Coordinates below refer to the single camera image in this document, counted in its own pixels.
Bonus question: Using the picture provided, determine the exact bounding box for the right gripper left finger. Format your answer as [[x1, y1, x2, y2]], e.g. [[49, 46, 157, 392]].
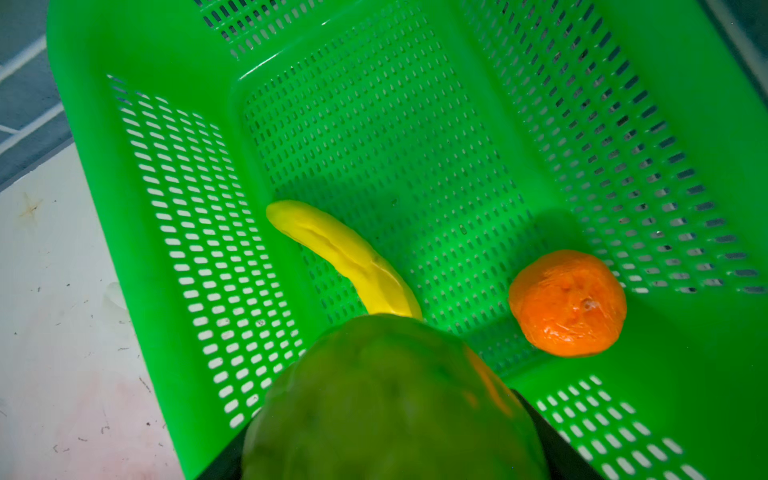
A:
[[197, 421, 252, 480]]

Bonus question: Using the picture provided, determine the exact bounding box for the green plastic basket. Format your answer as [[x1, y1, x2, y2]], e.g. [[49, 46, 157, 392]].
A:
[[47, 1, 767, 479]]

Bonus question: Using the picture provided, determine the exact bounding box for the green custard apple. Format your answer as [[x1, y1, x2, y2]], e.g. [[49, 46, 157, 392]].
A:
[[241, 315, 549, 479]]

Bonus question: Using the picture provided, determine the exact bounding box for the orange tangerine in basket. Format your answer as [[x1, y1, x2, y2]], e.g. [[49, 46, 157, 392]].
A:
[[508, 250, 628, 358]]

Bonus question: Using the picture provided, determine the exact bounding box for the yellow banana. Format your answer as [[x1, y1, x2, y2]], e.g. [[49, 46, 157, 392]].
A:
[[266, 200, 423, 320]]

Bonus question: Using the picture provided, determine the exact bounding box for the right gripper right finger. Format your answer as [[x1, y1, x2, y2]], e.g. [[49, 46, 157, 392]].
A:
[[512, 390, 603, 480]]

